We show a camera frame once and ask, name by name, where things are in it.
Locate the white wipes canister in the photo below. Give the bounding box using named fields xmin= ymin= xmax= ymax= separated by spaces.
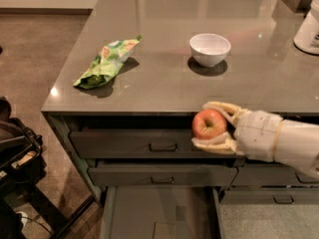
xmin=293 ymin=0 xmax=319 ymax=55

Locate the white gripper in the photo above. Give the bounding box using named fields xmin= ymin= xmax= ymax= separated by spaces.
xmin=191 ymin=102 xmax=283 ymax=162

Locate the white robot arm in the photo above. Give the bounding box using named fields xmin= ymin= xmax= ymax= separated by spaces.
xmin=191 ymin=102 xmax=319 ymax=178

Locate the top left grey drawer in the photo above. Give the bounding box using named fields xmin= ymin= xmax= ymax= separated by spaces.
xmin=69 ymin=129 xmax=236 ymax=159

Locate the bottom right grey drawer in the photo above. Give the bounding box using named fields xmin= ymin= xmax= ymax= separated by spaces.
xmin=221 ymin=188 xmax=319 ymax=205

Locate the white bowl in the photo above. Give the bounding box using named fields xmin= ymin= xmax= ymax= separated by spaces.
xmin=189 ymin=33 xmax=231 ymax=67

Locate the green chip bag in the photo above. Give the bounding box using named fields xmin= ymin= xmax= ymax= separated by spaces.
xmin=73 ymin=35 xmax=143 ymax=90

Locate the grey counter cabinet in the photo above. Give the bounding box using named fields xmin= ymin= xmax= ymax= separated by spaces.
xmin=42 ymin=0 xmax=319 ymax=196

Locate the bottom left open drawer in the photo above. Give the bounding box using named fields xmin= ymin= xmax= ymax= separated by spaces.
xmin=99 ymin=186 xmax=225 ymax=239

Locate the middle left grey drawer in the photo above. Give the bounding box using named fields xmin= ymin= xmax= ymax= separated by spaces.
xmin=88 ymin=162 xmax=237 ymax=186

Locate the middle right grey drawer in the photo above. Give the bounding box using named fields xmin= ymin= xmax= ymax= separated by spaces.
xmin=232 ymin=162 xmax=319 ymax=187

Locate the red apple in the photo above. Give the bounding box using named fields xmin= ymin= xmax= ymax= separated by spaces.
xmin=192 ymin=109 xmax=227 ymax=140

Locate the grey drawer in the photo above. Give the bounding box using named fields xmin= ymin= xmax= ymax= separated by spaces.
xmin=232 ymin=162 xmax=319 ymax=187
xmin=69 ymin=129 xmax=236 ymax=159
xmin=88 ymin=162 xmax=237 ymax=186
xmin=221 ymin=188 xmax=319 ymax=205

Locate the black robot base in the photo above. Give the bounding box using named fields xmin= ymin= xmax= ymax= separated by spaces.
xmin=0 ymin=97 xmax=67 ymax=239

